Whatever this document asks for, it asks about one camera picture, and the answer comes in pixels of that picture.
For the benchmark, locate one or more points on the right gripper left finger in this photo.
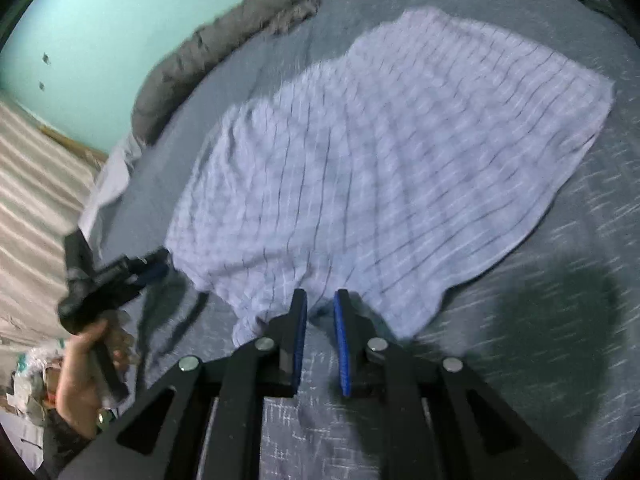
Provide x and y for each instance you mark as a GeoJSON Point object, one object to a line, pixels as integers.
{"type": "Point", "coordinates": [203, 419]}

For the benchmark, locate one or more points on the light grey pillow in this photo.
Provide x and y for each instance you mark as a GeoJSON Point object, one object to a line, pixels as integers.
{"type": "Point", "coordinates": [111, 182]}

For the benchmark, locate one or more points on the person's left hand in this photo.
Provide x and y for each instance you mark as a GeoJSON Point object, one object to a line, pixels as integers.
{"type": "Point", "coordinates": [77, 399]}

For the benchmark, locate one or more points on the crumpled grey garment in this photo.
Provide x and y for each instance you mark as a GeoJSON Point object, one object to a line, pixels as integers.
{"type": "Point", "coordinates": [289, 18]}

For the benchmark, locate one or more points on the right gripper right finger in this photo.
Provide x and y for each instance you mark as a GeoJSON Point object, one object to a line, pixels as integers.
{"type": "Point", "coordinates": [442, 420]}

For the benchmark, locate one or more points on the dark grey rolled duvet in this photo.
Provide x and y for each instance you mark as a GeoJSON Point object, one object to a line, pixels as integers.
{"type": "Point", "coordinates": [173, 79]}

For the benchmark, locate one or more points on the blue plaid shorts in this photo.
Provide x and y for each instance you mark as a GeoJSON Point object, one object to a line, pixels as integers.
{"type": "Point", "coordinates": [410, 164]}

